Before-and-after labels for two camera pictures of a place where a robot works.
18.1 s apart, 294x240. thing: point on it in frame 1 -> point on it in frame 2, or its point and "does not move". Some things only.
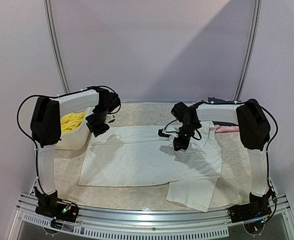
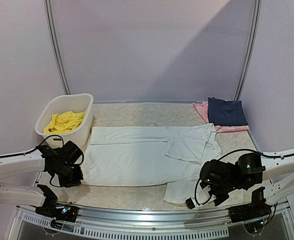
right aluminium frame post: (251, 50) does not move
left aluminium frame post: (63, 78) does not move
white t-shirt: (116, 156) does not move
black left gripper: (97, 131) -> (75, 182)
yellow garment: (70, 121) does not move
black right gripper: (182, 141) -> (217, 196)
